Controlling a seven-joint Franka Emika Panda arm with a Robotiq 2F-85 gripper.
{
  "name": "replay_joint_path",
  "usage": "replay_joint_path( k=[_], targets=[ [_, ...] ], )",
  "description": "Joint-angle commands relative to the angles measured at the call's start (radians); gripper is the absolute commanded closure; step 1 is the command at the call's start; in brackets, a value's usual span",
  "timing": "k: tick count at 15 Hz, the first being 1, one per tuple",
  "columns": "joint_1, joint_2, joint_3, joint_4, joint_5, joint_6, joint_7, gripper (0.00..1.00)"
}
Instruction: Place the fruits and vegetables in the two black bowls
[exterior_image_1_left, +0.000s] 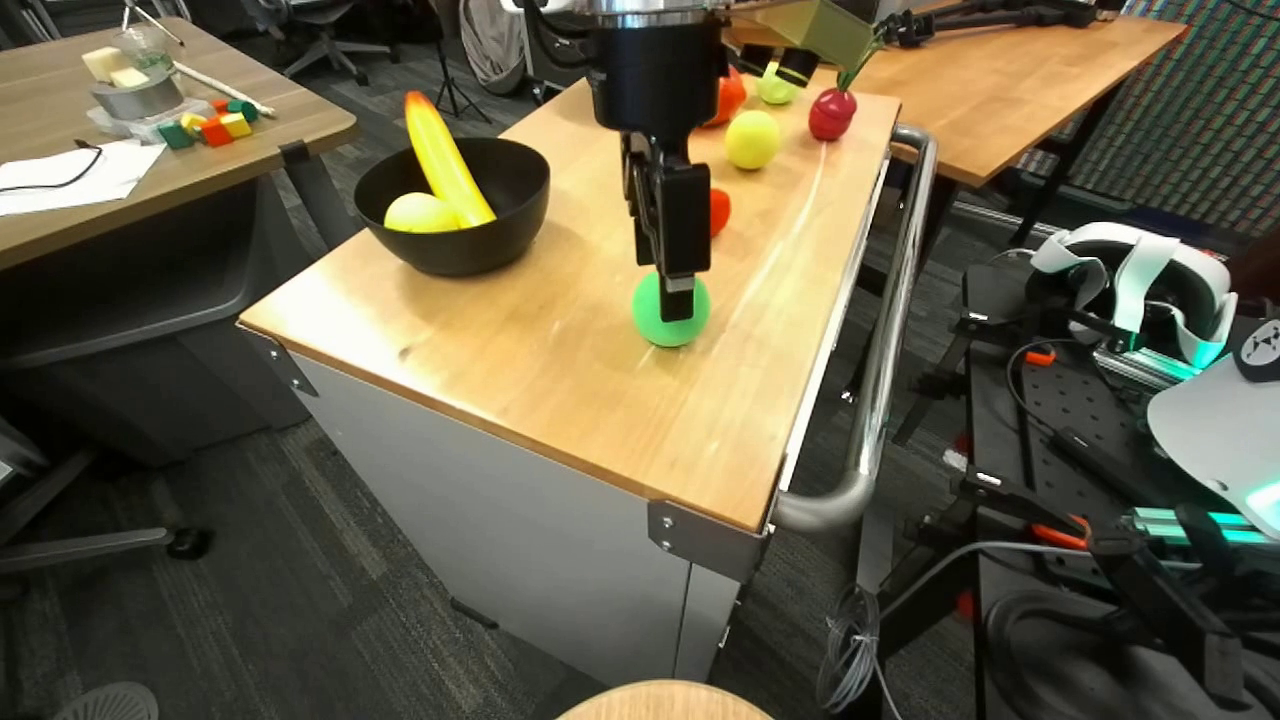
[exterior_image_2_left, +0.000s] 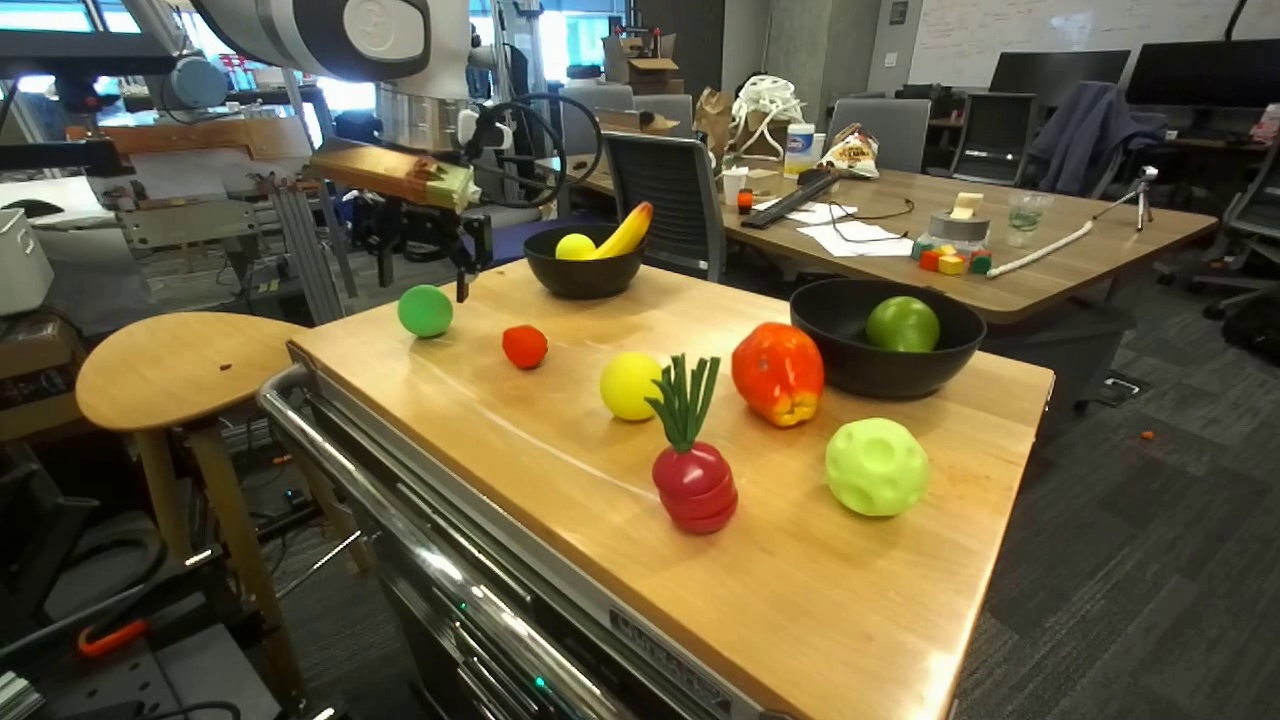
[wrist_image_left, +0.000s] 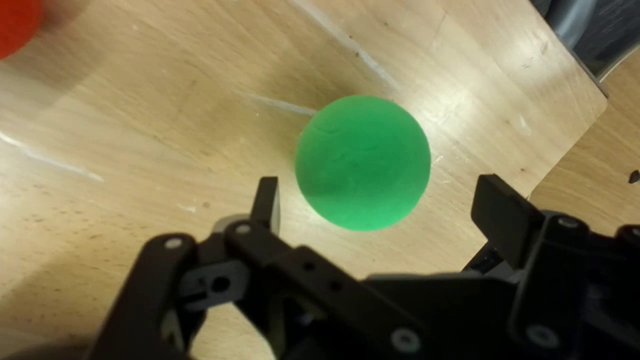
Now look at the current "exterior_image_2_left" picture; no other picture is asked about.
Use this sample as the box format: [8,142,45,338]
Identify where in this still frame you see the white stick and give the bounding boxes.
[984,164,1159,281]

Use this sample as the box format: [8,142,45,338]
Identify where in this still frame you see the black office chair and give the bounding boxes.
[601,129,734,288]
[1186,106,1280,306]

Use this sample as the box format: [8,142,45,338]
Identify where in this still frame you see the white rope bundle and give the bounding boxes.
[727,73,808,160]

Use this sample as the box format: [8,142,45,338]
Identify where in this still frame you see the orange handled clamp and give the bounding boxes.
[71,612,158,666]

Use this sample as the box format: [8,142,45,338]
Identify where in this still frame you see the black monitor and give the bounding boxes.
[990,47,1136,101]
[1124,36,1280,112]

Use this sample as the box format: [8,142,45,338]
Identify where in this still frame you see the black bowl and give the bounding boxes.
[522,218,653,306]
[789,271,991,405]

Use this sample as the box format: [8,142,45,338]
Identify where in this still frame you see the metal cart handle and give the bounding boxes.
[258,359,634,720]

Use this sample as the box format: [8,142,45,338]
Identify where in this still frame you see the round wooden stool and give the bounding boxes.
[71,309,315,697]

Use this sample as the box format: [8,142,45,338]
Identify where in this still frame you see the white paper sheet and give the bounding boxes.
[798,196,921,266]

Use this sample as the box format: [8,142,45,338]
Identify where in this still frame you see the yellow toy banana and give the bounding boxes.
[590,196,660,266]

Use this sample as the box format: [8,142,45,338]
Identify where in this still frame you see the yellow toy lemon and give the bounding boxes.
[598,347,674,428]

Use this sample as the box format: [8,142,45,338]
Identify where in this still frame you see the wooden office desk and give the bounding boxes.
[717,160,1222,332]

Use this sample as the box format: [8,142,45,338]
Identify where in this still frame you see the light green dimpled ball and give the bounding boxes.
[820,411,932,522]

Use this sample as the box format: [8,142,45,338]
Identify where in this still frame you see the long black bar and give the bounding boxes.
[738,160,854,233]

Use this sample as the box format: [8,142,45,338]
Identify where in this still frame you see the orange toy bell pepper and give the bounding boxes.
[727,319,828,432]

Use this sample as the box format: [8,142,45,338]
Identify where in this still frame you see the small red textured fruit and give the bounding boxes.
[500,319,553,377]

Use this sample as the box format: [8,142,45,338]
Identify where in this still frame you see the clear plastic container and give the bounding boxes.
[930,189,995,250]

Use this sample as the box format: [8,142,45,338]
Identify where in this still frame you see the white plastic bottle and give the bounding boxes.
[782,115,824,183]

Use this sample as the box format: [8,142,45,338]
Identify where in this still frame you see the dark blue jacket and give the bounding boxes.
[1015,75,1142,200]

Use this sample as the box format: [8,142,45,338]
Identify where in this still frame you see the tan wrist camera mount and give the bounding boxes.
[309,136,483,218]

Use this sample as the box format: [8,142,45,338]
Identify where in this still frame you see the grey office chair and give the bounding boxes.
[828,94,936,177]

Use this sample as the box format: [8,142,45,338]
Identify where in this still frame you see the aluminium frame rack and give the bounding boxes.
[95,155,354,324]

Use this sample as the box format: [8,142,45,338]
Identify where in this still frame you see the green smooth ball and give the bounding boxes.
[395,281,459,345]

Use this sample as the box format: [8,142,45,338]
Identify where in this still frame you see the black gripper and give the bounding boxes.
[431,196,500,309]

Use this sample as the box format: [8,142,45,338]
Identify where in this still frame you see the red toy radish green leaves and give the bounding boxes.
[644,347,741,542]

